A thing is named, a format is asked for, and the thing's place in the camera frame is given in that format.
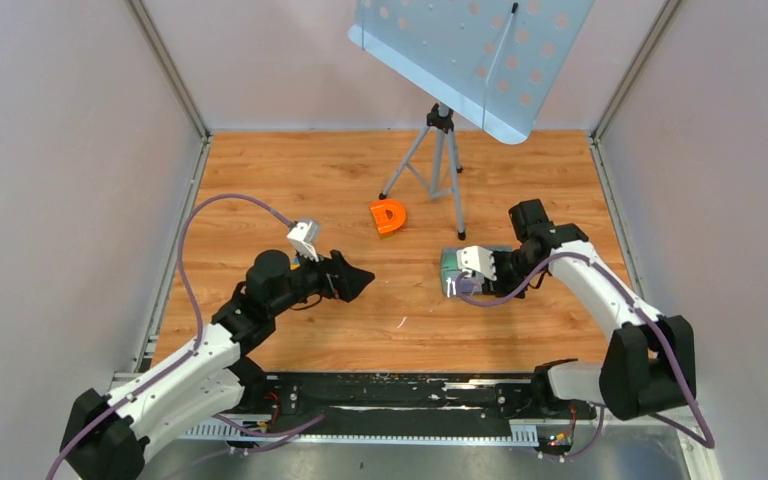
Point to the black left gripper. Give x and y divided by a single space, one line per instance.
338 279

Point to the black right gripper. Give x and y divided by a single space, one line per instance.
501 287

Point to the pink transparent sunglasses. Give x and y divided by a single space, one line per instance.
460 283

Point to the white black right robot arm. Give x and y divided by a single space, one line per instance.
649 365

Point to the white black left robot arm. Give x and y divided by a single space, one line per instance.
114 435

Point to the orange D-shaped toy block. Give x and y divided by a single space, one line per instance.
388 216

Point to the grey tripod stand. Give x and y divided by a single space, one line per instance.
446 165

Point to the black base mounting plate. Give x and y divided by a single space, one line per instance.
408 406

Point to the perforated light blue stand tray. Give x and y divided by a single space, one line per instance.
492 62

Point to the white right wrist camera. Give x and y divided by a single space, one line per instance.
477 260

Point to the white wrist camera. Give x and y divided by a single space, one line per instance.
302 236
477 260

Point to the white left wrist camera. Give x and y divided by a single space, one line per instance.
302 236

